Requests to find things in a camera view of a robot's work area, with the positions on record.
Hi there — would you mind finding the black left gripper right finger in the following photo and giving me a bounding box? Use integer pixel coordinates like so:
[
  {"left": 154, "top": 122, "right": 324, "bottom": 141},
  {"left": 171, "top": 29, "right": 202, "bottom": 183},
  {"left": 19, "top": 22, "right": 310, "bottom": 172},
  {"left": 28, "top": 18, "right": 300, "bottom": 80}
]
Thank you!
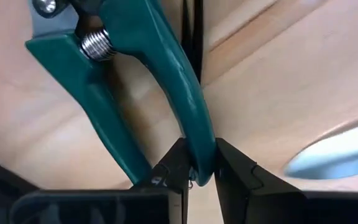
[{"left": 214, "top": 138, "right": 358, "bottom": 224}]

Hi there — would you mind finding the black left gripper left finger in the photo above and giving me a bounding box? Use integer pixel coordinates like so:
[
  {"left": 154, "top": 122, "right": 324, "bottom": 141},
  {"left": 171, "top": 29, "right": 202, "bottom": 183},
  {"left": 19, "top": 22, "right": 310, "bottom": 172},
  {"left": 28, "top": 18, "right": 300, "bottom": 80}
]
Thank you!
[{"left": 9, "top": 138, "right": 193, "bottom": 224}]

